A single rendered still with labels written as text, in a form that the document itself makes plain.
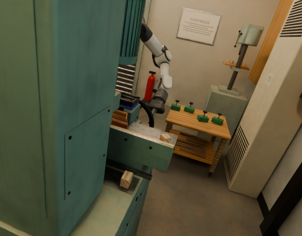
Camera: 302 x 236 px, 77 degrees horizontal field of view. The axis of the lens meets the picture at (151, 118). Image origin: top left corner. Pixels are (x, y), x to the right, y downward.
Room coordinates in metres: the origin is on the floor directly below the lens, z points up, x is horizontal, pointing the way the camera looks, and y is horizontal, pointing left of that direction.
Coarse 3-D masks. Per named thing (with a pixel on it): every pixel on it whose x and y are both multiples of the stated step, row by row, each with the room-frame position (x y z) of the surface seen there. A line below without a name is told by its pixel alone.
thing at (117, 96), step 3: (117, 93) 0.71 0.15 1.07; (120, 93) 0.72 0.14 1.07; (117, 96) 0.69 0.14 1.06; (120, 96) 0.72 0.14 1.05; (114, 99) 0.67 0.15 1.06; (117, 99) 0.70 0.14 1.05; (114, 102) 0.67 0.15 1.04; (117, 102) 0.70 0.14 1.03; (114, 105) 0.67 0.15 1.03; (117, 105) 0.71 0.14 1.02; (114, 108) 0.68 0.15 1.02; (117, 108) 0.71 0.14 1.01
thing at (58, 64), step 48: (0, 0) 0.28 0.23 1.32; (48, 0) 0.27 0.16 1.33; (96, 0) 0.37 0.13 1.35; (0, 48) 0.29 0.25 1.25; (48, 48) 0.27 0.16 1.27; (96, 48) 0.38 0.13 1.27; (0, 96) 0.29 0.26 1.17; (48, 96) 0.27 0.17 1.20; (96, 96) 0.39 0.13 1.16; (0, 144) 0.29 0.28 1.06; (48, 144) 0.27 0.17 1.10; (96, 144) 0.41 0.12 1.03; (0, 192) 0.30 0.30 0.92; (48, 192) 0.27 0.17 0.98; (96, 192) 0.44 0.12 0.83
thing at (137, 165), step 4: (108, 156) 0.63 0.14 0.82; (112, 156) 0.63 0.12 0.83; (116, 156) 0.62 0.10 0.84; (120, 156) 0.62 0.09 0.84; (116, 160) 0.62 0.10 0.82; (120, 160) 0.62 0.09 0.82; (124, 160) 0.62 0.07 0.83; (128, 160) 0.61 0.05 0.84; (124, 164) 0.61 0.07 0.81; (128, 164) 0.61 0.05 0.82; (132, 164) 0.61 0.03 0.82; (136, 164) 0.61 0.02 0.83; (140, 164) 0.60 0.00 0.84; (136, 168) 0.60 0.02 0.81; (140, 168) 0.60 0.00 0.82
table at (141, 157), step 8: (128, 128) 0.75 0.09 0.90; (136, 128) 0.77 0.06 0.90; (144, 128) 0.78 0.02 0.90; (152, 128) 0.80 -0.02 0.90; (152, 136) 0.73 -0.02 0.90; (176, 136) 0.77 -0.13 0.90; (112, 144) 0.63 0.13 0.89; (120, 144) 0.62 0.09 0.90; (112, 152) 0.63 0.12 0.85; (120, 152) 0.62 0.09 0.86; (128, 152) 0.61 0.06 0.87; (136, 152) 0.61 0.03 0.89; (144, 152) 0.60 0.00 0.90; (136, 160) 0.61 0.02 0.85; (144, 160) 0.60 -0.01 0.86; (152, 160) 0.59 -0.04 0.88; (160, 160) 0.59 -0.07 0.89; (168, 160) 0.58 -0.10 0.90; (160, 168) 0.59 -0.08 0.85
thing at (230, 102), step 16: (240, 32) 2.95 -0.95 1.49; (256, 32) 2.43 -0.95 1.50; (240, 48) 2.93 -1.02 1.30; (224, 64) 2.81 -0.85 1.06; (240, 64) 2.72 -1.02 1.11; (208, 96) 2.82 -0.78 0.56; (224, 96) 2.56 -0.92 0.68; (240, 96) 2.65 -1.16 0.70; (224, 112) 2.55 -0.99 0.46; (240, 112) 2.52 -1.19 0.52
